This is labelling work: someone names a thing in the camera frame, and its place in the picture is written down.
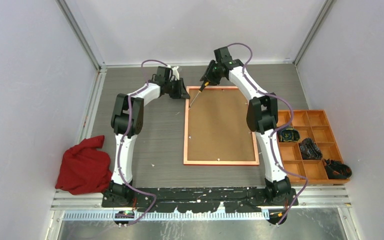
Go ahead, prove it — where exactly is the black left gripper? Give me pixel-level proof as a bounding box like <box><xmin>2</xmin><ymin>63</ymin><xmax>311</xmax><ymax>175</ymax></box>
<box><xmin>166</xmin><ymin>78</ymin><xmax>190</xmax><ymax>101</ymax></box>

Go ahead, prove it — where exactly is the black yellow screwdriver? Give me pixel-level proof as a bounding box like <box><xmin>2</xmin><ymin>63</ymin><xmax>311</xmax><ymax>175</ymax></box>
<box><xmin>188</xmin><ymin>81</ymin><xmax>210</xmax><ymax>109</ymax></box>

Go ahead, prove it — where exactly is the red picture frame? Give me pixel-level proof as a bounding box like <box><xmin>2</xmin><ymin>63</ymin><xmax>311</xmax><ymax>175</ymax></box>
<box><xmin>183</xmin><ymin>86</ymin><xmax>260</xmax><ymax>166</ymax></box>

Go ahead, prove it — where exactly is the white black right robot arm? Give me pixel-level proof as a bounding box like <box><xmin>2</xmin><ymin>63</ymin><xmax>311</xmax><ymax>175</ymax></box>
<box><xmin>199</xmin><ymin>46</ymin><xmax>292</xmax><ymax>205</ymax></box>

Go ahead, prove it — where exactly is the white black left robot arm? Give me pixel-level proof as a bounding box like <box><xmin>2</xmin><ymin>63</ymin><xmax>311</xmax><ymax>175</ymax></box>
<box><xmin>102</xmin><ymin>65</ymin><xmax>190</xmax><ymax>208</ymax></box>

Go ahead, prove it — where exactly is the blue yellow rolled tie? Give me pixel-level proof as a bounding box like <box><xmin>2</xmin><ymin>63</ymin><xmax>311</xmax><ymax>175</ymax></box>
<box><xmin>277</xmin><ymin>125</ymin><xmax>301</xmax><ymax>143</ymax></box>

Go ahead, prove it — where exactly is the orange compartment tray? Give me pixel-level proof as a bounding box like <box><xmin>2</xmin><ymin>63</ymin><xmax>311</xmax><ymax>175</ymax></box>
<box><xmin>277</xmin><ymin>110</ymin><xmax>352</xmax><ymax>185</ymax></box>

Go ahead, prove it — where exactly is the red cloth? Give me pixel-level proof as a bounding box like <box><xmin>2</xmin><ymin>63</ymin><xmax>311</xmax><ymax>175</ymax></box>
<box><xmin>55</xmin><ymin>135</ymin><xmax>112</xmax><ymax>195</ymax></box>

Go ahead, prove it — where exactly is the dark rolled tie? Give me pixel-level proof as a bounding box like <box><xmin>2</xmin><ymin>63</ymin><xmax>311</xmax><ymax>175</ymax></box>
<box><xmin>298</xmin><ymin>137</ymin><xmax>323</xmax><ymax>160</ymax></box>

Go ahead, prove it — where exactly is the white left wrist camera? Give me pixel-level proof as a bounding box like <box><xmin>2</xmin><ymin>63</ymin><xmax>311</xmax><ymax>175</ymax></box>
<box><xmin>168</xmin><ymin>65</ymin><xmax>180</xmax><ymax>81</ymax></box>

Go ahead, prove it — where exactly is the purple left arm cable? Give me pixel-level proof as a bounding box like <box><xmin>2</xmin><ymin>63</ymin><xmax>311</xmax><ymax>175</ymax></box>
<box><xmin>116</xmin><ymin>59</ymin><xmax>161</xmax><ymax>228</ymax></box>

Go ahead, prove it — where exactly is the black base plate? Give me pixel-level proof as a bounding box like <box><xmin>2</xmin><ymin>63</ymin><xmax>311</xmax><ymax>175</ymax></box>
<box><xmin>101</xmin><ymin>186</ymin><xmax>298</xmax><ymax>214</ymax></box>

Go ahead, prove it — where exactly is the white slotted cable duct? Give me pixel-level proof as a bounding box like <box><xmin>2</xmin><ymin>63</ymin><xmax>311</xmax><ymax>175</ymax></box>
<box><xmin>62</xmin><ymin>209</ymin><xmax>270</xmax><ymax>221</ymax></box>

